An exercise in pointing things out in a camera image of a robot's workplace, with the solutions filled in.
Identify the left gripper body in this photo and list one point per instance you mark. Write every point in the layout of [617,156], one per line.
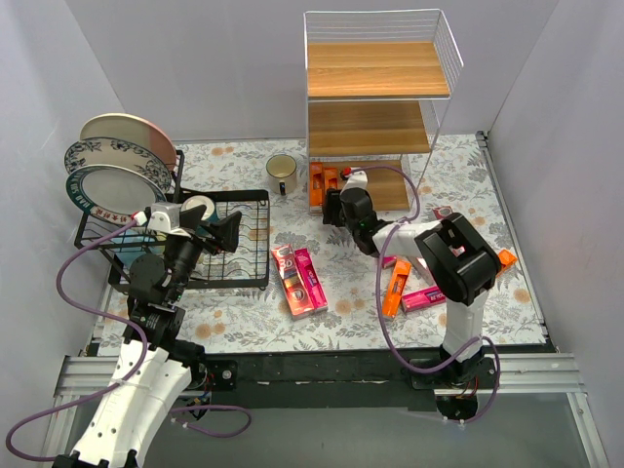
[203,235]

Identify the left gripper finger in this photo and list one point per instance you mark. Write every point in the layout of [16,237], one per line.
[190,219]
[223,235]

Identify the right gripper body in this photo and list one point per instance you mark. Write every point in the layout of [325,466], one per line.
[334,207]

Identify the orange toothpaste box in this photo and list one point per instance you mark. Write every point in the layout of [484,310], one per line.
[331,181]
[392,299]
[507,260]
[316,187]

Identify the red 3d toothpaste box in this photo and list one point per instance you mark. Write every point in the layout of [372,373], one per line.
[297,296]
[423,271]
[442,212]

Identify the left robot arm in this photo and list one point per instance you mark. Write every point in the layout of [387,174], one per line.
[153,366]

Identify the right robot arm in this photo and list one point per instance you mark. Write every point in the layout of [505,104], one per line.
[463,266]

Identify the small white teal bowl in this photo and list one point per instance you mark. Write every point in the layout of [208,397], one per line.
[192,202]

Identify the blue cup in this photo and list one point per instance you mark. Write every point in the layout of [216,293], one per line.
[132,244]

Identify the pink toothpaste box upper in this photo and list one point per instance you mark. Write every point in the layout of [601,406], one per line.
[388,261]

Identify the pink toothpaste box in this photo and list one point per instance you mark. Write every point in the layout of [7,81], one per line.
[415,301]
[310,279]
[388,261]

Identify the pink toothpaste box left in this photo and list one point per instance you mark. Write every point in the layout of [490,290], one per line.
[310,279]

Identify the green-rimmed white plate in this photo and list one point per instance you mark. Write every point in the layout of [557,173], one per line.
[111,193]

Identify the cream enamel mug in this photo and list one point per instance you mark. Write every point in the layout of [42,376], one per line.
[281,172]

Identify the floral table mat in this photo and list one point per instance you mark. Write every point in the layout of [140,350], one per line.
[252,320]

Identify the beige pink-rimmed plate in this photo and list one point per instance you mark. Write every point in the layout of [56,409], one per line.
[133,129]

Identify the blue floral plate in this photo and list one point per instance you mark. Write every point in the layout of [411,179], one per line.
[119,153]

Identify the pink toothpaste box lower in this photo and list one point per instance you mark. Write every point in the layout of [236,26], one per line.
[415,301]

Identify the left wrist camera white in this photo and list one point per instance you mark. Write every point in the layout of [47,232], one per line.
[162,217]

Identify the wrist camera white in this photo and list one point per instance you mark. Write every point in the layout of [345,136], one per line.
[354,178]
[162,217]

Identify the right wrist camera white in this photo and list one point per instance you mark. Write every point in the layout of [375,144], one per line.
[354,178]

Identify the black wire dish rack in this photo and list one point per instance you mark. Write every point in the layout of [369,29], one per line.
[248,267]

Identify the white wire wooden shelf rack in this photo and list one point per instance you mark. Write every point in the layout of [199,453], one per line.
[378,85]

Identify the aluminium frame base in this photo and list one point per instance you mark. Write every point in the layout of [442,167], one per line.
[525,367]

